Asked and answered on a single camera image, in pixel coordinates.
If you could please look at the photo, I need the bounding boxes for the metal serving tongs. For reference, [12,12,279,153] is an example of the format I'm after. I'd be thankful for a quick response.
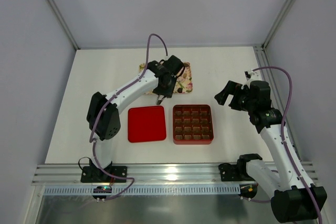
[156,95,164,105]

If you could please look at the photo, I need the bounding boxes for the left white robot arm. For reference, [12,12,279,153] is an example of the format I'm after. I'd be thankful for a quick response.
[80,56,185,183]

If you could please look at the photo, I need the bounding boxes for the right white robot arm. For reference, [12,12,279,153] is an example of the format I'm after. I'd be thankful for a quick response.
[214,80,327,223]

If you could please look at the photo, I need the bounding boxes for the red chocolate box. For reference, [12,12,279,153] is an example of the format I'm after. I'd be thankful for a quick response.
[173,104,214,145]

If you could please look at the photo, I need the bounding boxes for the floral serving tray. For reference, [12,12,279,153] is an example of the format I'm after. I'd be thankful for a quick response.
[139,56,193,94]

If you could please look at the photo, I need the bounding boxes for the red box lid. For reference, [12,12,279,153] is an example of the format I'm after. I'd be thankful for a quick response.
[128,105,167,143]

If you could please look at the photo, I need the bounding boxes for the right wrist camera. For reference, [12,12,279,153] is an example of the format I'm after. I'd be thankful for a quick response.
[244,70,256,80]

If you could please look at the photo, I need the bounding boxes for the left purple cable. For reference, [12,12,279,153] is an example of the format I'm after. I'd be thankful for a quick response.
[89,34,169,201]

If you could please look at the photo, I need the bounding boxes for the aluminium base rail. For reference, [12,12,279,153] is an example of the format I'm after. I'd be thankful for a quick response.
[31,161,320,197]

